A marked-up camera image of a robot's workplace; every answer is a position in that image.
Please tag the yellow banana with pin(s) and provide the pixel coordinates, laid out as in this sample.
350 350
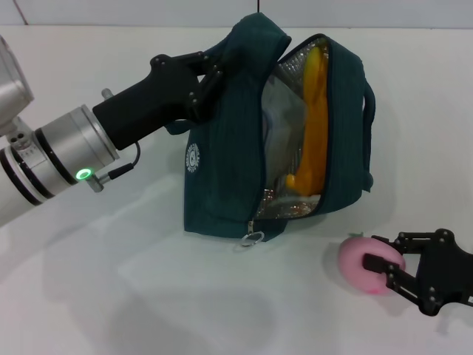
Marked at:
316 129

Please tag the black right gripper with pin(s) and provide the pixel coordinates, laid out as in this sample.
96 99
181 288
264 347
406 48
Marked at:
443 273

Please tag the silver connector stub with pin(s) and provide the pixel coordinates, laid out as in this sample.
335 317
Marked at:
107 93

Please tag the dark teal insulated bag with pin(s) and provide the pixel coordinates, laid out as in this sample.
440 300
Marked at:
229 166

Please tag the pink peach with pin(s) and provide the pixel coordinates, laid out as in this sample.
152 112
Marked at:
354 255

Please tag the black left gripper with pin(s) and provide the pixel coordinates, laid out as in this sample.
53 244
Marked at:
155 103

